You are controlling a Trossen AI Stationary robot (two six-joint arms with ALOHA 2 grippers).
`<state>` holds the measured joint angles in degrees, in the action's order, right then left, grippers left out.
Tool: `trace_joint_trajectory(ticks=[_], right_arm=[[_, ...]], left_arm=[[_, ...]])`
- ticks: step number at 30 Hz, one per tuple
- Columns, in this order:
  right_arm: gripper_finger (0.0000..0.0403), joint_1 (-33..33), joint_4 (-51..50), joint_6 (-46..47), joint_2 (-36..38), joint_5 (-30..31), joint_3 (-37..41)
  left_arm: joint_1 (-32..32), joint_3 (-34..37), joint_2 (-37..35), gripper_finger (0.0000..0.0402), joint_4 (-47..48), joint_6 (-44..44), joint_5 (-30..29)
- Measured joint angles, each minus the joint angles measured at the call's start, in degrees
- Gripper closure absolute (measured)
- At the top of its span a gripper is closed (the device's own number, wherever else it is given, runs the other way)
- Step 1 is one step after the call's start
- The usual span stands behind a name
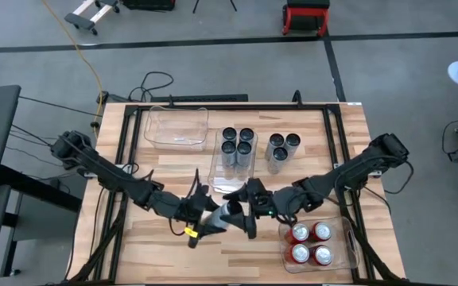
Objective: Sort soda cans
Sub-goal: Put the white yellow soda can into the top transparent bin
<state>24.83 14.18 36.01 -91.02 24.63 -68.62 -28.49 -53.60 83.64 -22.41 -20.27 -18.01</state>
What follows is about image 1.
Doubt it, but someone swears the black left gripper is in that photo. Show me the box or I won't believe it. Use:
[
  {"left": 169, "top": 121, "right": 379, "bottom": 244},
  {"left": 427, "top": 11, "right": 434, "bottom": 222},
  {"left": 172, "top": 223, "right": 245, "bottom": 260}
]
[{"left": 171, "top": 186, "right": 232, "bottom": 249}]

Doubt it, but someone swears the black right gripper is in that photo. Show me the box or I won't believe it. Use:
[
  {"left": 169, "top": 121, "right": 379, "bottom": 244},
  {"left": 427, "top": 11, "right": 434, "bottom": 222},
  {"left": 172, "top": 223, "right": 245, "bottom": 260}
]
[{"left": 223, "top": 177, "right": 276, "bottom": 240}]

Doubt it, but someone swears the red Star Wars Coca-Cola can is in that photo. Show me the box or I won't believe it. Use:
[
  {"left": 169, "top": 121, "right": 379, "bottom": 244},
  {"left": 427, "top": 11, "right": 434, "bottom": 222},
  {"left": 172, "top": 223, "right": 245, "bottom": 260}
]
[{"left": 285, "top": 242, "right": 311, "bottom": 265}]

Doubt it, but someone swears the narrow clear plastic bin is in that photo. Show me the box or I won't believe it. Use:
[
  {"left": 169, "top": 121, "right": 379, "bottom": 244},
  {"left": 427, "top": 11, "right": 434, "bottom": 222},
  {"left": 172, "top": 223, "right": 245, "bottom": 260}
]
[{"left": 208, "top": 129, "right": 260, "bottom": 195}]

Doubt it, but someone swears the wide clear plastic bin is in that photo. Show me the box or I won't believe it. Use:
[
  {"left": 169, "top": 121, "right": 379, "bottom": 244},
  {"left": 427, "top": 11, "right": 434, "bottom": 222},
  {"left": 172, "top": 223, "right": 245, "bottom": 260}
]
[
  {"left": 143, "top": 105, "right": 210, "bottom": 152},
  {"left": 278, "top": 216, "right": 360, "bottom": 275}
]

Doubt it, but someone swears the red black stool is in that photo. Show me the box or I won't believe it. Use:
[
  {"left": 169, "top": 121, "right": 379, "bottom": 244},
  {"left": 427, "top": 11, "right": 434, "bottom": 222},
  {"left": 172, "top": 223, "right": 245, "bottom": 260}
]
[{"left": 281, "top": 0, "right": 332, "bottom": 39}]

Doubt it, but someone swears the black tripod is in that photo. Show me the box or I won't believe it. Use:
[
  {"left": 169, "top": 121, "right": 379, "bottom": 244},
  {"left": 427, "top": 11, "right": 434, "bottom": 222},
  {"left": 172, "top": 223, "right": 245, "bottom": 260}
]
[{"left": 192, "top": 0, "right": 239, "bottom": 14}]

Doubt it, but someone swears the black case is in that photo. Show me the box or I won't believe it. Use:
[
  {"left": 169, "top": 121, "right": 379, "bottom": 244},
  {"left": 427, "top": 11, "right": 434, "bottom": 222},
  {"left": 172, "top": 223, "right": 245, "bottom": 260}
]
[{"left": 122, "top": 0, "right": 177, "bottom": 12}]

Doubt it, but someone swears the wooden wheeled dolly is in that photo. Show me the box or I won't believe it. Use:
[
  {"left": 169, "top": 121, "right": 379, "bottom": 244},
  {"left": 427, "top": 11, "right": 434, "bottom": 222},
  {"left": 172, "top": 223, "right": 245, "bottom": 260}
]
[{"left": 64, "top": 0, "right": 121, "bottom": 36}]

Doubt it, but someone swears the black looped cable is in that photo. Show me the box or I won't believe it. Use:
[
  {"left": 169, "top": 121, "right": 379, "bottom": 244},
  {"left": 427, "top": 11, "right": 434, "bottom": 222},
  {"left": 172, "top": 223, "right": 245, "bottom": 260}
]
[{"left": 127, "top": 71, "right": 175, "bottom": 102}]

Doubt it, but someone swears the yellow floor cable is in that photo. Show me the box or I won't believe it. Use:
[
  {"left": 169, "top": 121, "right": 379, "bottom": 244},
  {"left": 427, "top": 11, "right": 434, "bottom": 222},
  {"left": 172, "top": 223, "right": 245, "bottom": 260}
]
[{"left": 41, "top": 0, "right": 105, "bottom": 140}]

